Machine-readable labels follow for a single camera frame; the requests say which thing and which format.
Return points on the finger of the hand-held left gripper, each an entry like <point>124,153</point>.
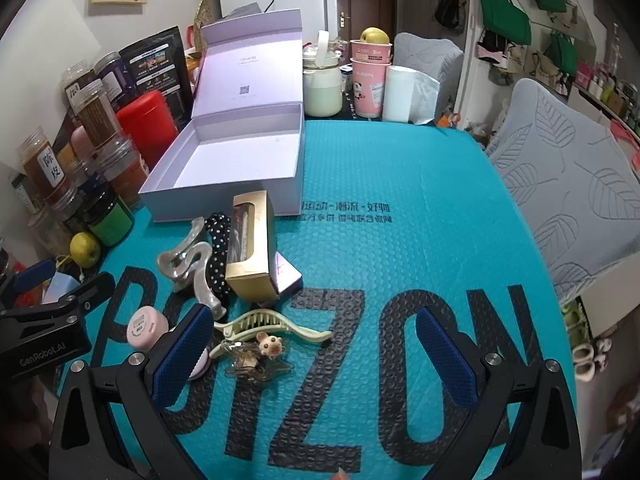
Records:
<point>90,291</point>
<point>32,276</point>

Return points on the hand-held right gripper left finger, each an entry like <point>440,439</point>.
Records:
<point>182,355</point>

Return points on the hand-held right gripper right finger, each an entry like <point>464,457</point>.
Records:
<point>445,355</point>

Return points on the pink round compact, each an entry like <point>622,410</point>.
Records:
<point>198,365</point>
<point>145,327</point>

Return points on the mouse charm hair clip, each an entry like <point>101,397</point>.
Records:
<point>270,346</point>

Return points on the pearly wavy hair claw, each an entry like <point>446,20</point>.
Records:
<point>192,265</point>

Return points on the gold windowed box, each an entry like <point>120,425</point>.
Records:
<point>250,280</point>

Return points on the black polka-dot scrunchie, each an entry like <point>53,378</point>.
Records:
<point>217,260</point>

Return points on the pale green hair claw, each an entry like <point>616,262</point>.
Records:
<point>280,325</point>

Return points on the small purple box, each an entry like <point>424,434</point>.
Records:
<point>286,280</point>

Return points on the lavender gift box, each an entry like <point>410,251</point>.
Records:
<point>240,160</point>

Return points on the green jar with black lid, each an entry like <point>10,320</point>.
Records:
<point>112,222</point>

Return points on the teal bubble mailer mat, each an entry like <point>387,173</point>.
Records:
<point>400,240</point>

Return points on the white plush slipper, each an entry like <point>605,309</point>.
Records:
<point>595,348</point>
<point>582,369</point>

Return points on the pink bottle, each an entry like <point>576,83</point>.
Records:
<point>81,142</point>

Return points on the group of clear plastic jars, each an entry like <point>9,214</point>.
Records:
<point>100,115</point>

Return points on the red canister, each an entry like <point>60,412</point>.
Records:
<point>147,125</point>

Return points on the grey leaf covered chair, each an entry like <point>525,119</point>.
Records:
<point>565,180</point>

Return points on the black food pouch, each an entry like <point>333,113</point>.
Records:
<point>155,65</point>

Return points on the white bag roll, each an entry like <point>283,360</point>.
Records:
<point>400,95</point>

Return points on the pink panda paper cup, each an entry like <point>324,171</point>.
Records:
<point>367,92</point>

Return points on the woven straw fan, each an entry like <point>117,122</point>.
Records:
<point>202,15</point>

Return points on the row of small bottles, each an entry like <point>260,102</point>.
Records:
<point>607,91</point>

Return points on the grey plastic bag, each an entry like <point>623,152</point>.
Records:
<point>245,11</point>

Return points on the yellow pear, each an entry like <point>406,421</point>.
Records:
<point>375,36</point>

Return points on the green tote bag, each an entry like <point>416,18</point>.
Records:
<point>505,17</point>

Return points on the black hanging bag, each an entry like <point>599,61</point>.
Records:
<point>449,7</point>

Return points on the brown door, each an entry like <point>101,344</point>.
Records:
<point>365,0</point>

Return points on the white refrigerator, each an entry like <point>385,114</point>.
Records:
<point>310,0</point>

